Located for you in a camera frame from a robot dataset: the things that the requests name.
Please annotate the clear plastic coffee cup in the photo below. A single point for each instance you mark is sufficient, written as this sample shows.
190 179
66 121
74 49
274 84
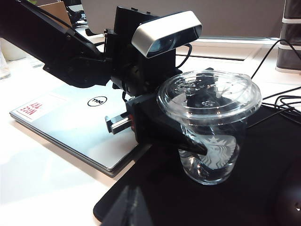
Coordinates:
223 164

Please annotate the silver Dell laptop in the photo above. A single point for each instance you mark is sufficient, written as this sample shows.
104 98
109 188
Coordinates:
70 122

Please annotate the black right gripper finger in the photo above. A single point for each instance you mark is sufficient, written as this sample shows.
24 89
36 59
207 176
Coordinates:
129 209

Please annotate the black mouse pad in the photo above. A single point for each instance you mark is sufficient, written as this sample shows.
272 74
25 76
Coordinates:
258 176

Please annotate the brown cardboard box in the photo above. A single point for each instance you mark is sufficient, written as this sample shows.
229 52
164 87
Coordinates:
56 11

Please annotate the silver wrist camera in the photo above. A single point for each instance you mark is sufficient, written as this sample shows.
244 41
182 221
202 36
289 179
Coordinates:
164 28

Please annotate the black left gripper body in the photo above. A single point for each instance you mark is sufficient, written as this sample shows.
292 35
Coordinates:
134 117

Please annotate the brown fabric desk divider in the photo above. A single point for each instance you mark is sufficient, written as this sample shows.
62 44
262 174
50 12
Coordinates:
223 16

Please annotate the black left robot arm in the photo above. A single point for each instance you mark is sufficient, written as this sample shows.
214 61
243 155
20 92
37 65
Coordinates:
47 42

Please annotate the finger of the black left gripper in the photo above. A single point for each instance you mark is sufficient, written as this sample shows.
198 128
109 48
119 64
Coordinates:
209 69
164 131

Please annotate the three-drawer desk organizer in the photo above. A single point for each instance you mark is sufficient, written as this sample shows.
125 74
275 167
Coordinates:
291 47

